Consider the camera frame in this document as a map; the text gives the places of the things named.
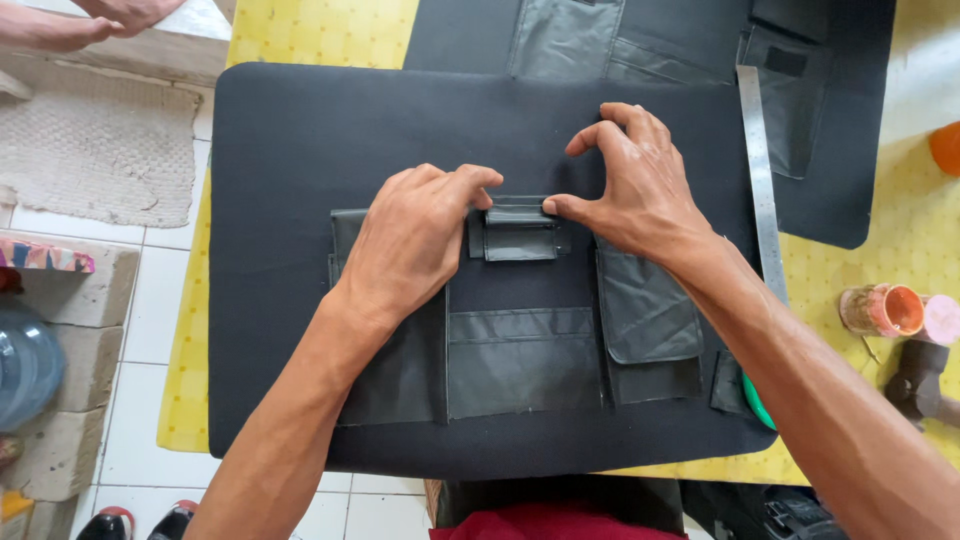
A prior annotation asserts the person's left hand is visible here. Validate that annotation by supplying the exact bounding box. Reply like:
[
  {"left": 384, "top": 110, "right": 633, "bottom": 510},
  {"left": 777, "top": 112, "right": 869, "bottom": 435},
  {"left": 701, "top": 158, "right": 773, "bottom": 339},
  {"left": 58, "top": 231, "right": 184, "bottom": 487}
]
[{"left": 330, "top": 163, "right": 504, "bottom": 332}]

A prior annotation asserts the person's right hand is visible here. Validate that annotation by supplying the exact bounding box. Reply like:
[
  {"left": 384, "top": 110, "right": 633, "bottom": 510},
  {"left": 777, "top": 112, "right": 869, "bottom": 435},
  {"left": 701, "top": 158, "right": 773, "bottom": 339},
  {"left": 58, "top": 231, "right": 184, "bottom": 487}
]
[{"left": 541, "top": 102, "right": 721, "bottom": 265}]

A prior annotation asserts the small black pocket piece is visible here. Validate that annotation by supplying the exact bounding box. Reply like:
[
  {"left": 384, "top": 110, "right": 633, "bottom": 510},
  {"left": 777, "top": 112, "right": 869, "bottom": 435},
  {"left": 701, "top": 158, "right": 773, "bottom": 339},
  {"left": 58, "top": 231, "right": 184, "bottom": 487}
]
[{"left": 466, "top": 195, "right": 573, "bottom": 264}]

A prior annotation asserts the black flap pocket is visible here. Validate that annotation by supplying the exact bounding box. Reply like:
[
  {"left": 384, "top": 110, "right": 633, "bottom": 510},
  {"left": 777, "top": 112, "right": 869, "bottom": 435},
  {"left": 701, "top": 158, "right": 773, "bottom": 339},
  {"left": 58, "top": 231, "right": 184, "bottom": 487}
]
[{"left": 595, "top": 238, "right": 705, "bottom": 407}]

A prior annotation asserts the steel ruler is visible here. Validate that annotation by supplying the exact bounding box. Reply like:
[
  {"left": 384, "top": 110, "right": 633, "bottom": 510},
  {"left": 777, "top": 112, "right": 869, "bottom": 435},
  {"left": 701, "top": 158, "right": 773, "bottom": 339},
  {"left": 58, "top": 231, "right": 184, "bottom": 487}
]
[{"left": 735, "top": 65, "right": 791, "bottom": 307}]

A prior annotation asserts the tall black fabric pocket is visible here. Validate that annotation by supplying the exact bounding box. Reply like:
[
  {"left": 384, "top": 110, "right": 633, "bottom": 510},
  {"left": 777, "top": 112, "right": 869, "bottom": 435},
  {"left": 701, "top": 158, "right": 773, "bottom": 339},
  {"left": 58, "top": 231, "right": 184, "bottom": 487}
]
[{"left": 327, "top": 208, "right": 450, "bottom": 427}]

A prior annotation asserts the large black foam panel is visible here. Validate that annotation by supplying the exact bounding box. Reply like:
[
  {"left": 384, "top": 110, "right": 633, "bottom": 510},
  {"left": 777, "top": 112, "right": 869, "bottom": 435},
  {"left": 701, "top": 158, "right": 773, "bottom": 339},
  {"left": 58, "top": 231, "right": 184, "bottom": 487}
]
[{"left": 207, "top": 62, "right": 781, "bottom": 481}]

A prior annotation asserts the black panel with sewn pockets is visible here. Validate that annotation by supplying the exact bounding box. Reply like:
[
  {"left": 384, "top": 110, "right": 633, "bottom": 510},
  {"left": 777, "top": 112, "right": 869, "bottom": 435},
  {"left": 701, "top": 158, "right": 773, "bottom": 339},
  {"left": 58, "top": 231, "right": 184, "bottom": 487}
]
[{"left": 402, "top": 0, "right": 898, "bottom": 251}]

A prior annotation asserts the wide black fabric pocket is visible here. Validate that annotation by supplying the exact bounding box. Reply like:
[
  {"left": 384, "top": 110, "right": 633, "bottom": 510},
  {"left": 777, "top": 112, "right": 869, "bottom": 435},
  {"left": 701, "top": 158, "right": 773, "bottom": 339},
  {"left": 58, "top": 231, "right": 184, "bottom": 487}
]
[{"left": 447, "top": 306, "right": 606, "bottom": 420}]

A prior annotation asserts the green round lid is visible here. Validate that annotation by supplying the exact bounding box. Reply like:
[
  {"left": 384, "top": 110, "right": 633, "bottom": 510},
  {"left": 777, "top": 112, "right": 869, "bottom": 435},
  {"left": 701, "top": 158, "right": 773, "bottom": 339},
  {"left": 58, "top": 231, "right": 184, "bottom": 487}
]
[{"left": 741, "top": 371, "right": 778, "bottom": 432}]

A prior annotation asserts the yellow checked tablecloth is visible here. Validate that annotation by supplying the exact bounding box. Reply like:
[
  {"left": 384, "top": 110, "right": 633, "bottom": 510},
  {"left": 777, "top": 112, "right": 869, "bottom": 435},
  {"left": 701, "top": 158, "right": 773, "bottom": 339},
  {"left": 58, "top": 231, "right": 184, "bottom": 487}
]
[{"left": 156, "top": 0, "right": 960, "bottom": 487}]

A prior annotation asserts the orange-rimmed stained cup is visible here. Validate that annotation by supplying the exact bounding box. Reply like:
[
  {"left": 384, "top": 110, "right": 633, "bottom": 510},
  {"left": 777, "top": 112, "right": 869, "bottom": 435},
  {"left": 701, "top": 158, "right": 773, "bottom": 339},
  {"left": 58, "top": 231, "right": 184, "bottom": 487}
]
[{"left": 838, "top": 282, "right": 927, "bottom": 339}]

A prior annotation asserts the grey concrete step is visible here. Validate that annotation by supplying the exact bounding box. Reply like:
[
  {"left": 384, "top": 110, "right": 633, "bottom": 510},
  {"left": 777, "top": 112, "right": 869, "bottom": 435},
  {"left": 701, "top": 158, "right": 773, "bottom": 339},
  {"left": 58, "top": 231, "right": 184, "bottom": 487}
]
[{"left": 0, "top": 0, "right": 234, "bottom": 89}]

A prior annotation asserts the orange round container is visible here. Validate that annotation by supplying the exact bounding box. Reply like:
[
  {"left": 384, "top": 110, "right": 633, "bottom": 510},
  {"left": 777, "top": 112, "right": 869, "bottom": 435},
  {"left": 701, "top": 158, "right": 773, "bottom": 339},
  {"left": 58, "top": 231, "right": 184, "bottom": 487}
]
[{"left": 928, "top": 120, "right": 960, "bottom": 178}]

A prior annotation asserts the stack of concrete blocks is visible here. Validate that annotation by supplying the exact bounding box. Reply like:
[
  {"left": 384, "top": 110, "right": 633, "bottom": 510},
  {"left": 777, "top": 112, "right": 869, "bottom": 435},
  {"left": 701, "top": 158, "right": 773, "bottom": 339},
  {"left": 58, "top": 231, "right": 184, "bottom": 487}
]
[{"left": 0, "top": 228, "right": 142, "bottom": 540}]

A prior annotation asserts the person's red clothing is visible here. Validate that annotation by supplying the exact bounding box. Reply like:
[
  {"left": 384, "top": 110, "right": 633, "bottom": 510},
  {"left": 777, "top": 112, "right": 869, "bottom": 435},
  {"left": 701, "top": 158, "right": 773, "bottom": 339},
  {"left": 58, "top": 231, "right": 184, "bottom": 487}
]
[{"left": 428, "top": 500, "right": 689, "bottom": 540}]

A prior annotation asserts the beige woven floor mat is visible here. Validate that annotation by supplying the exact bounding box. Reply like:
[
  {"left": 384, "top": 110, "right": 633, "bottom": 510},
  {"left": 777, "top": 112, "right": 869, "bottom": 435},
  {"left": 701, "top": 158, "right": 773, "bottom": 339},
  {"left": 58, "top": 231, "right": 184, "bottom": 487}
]
[{"left": 0, "top": 52, "right": 203, "bottom": 230}]

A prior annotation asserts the pink round cup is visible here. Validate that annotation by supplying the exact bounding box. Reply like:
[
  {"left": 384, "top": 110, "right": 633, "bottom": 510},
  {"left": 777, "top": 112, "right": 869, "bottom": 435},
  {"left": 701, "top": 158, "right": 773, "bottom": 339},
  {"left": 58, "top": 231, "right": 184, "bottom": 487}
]
[{"left": 921, "top": 294, "right": 960, "bottom": 347}]

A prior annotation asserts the dark hammer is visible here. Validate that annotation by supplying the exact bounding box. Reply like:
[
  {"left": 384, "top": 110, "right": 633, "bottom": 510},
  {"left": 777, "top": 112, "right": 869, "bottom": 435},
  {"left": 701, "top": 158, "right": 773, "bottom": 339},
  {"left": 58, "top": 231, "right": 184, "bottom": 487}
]
[{"left": 882, "top": 338, "right": 960, "bottom": 431}]

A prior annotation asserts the black bag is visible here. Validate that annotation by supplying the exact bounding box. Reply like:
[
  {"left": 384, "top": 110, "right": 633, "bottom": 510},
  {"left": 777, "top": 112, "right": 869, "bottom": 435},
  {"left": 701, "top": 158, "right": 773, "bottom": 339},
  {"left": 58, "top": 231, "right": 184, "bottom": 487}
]
[{"left": 678, "top": 480, "right": 850, "bottom": 540}]

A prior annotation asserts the black and red shoe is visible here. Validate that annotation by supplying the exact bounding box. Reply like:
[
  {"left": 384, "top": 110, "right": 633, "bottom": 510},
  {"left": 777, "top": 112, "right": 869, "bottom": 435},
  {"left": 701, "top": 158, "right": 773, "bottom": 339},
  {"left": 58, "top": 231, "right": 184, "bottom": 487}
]
[
  {"left": 75, "top": 506, "right": 137, "bottom": 540},
  {"left": 146, "top": 498, "right": 201, "bottom": 540}
]

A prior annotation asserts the colourful patterned cloth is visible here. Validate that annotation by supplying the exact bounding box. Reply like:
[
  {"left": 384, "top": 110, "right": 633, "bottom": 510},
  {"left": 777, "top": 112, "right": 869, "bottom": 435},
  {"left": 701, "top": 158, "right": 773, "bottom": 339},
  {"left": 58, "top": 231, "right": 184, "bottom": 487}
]
[{"left": 0, "top": 237, "right": 97, "bottom": 275}]

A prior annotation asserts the blue water jug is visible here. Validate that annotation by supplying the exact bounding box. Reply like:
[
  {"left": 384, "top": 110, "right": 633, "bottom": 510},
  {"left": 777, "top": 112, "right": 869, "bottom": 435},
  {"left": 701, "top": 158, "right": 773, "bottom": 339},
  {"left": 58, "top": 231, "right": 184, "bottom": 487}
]
[{"left": 0, "top": 295, "right": 67, "bottom": 435}]

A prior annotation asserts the yellow packet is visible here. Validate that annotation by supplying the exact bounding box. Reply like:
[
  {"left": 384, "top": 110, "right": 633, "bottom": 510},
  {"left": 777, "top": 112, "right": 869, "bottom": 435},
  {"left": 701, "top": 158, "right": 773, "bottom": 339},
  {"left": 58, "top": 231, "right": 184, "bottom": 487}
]
[{"left": 0, "top": 490, "right": 36, "bottom": 540}]

